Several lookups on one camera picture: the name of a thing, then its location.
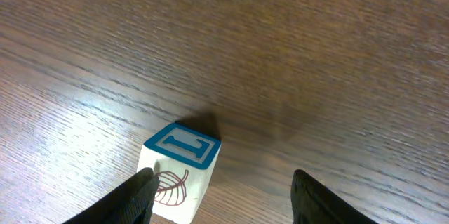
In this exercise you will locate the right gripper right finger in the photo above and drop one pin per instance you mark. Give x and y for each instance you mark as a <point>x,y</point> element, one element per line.
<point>312,202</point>

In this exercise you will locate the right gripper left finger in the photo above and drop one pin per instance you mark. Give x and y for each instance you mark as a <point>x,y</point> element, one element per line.
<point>129,203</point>

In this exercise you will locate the leaf picture wooden block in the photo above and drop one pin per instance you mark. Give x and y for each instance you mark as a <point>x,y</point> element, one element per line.
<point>184,160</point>

